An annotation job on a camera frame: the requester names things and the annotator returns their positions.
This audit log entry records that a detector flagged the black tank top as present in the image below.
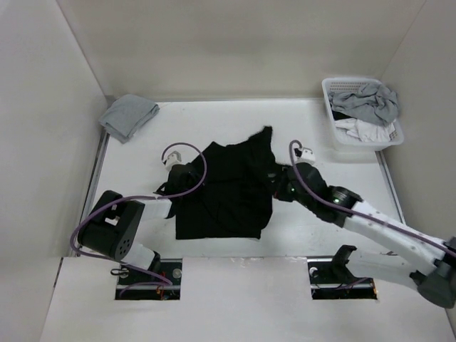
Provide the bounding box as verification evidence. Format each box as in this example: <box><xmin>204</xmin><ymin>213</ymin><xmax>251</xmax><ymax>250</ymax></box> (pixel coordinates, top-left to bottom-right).
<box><xmin>175</xmin><ymin>126</ymin><xmax>286</xmax><ymax>240</ymax></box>

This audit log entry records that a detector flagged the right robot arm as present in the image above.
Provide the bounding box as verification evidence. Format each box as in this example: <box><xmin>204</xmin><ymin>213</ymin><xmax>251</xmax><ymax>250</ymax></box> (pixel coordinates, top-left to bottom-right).
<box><xmin>273</xmin><ymin>162</ymin><xmax>455</xmax><ymax>309</ymax></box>

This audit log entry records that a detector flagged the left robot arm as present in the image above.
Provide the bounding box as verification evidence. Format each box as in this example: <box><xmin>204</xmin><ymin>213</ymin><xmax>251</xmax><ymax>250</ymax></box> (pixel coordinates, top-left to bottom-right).
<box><xmin>71</xmin><ymin>163</ymin><xmax>207</xmax><ymax>284</ymax></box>

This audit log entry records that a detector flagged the folded grey tank top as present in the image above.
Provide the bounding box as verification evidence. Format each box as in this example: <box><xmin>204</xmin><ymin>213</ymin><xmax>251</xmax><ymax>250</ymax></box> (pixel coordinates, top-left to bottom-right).
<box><xmin>98</xmin><ymin>94</ymin><xmax>160</xmax><ymax>144</ymax></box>

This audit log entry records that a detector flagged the crumpled white tank top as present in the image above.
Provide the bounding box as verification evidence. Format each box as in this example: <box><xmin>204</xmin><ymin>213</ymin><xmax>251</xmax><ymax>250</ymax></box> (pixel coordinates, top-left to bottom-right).
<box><xmin>335</xmin><ymin>118</ymin><xmax>394</xmax><ymax>143</ymax></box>

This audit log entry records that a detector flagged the crumpled grey tank top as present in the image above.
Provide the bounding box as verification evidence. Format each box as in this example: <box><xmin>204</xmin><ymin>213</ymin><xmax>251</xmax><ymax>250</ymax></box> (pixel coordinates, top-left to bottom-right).
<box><xmin>328</xmin><ymin>83</ymin><xmax>400</xmax><ymax>126</ymax></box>

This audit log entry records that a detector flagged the white plastic laundry basket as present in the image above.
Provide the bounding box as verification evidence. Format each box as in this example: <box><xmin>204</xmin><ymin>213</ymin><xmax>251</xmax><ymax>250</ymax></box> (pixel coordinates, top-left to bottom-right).
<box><xmin>321</xmin><ymin>77</ymin><xmax>404</xmax><ymax>152</ymax></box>

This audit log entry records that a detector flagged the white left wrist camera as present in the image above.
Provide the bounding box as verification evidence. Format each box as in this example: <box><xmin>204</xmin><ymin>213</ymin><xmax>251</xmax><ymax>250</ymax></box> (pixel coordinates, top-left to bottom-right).
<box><xmin>163</xmin><ymin>151</ymin><xmax>182</xmax><ymax>171</ymax></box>

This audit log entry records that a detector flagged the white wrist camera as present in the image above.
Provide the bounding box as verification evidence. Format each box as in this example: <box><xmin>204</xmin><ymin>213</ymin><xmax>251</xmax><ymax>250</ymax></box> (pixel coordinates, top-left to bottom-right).
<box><xmin>163</xmin><ymin>151</ymin><xmax>182</xmax><ymax>171</ymax></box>
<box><xmin>294</xmin><ymin>147</ymin><xmax>316</xmax><ymax>165</ymax></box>

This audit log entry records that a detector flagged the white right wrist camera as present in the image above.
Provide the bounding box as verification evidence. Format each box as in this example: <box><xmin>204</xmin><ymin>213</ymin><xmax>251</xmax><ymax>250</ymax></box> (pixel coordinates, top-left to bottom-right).
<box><xmin>294</xmin><ymin>147</ymin><xmax>316</xmax><ymax>165</ymax></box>

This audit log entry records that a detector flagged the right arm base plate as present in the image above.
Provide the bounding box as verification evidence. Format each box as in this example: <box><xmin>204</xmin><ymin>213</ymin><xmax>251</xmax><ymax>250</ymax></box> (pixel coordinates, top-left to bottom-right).
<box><xmin>307</xmin><ymin>257</ymin><xmax>378</xmax><ymax>300</ymax></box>

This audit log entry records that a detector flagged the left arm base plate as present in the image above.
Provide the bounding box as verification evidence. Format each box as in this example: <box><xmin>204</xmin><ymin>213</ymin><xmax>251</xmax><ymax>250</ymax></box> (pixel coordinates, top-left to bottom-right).
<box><xmin>110</xmin><ymin>259</ymin><xmax>182</xmax><ymax>301</ymax></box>

